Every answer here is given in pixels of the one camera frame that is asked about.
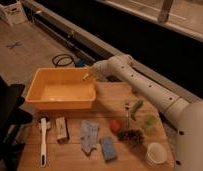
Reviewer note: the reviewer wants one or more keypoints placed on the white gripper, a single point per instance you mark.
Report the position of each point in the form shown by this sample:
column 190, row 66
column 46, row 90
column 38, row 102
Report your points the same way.
column 96, row 73

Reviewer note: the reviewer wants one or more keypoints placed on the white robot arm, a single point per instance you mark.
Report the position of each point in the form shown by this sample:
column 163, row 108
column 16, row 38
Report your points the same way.
column 186, row 116

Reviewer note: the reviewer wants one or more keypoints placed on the yellow plastic tray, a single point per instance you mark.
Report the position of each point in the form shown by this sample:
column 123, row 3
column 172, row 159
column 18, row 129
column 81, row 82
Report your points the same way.
column 61, row 89

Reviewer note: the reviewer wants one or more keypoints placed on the blue round object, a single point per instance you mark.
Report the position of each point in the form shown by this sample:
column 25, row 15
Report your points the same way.
column 81, row 63

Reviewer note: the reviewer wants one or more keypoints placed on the green cucumber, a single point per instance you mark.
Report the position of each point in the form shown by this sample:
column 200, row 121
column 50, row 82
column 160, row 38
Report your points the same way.
column 134, row 109

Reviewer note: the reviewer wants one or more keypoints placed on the red orange fruit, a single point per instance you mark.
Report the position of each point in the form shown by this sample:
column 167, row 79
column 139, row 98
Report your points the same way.
column 115, row 126

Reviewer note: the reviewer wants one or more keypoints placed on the light blue cloth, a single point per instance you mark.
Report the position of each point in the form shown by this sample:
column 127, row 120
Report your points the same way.
column 88, row 136

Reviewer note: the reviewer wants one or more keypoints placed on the small cardboard box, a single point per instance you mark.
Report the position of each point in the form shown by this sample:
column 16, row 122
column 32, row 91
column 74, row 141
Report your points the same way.
column 61, row 130

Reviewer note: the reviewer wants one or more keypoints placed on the green plastic cup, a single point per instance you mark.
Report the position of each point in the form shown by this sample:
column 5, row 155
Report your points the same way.
column 149, row 121

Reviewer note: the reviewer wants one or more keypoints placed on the bunch of dark grapes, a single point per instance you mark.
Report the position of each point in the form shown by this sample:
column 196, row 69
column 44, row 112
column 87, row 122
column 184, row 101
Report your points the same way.
column 131, row 135

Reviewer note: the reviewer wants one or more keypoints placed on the white dish brush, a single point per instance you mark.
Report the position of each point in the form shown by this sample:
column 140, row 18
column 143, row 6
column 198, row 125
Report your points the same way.
column 44, row 126

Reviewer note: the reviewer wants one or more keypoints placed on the blue sponge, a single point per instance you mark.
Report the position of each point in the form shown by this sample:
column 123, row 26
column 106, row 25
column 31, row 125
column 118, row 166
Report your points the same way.
column 107, row 148

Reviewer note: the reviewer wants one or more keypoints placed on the white bowl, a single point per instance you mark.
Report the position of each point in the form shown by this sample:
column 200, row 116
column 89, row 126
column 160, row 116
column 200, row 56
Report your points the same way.
column 156, row 154

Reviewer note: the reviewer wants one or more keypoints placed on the black chair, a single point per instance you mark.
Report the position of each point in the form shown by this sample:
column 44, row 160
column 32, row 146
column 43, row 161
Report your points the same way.
column 11, row 118

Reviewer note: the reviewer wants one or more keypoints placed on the white storage box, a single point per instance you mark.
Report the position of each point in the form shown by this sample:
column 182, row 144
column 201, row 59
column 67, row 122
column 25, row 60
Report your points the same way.
column 13, row 13

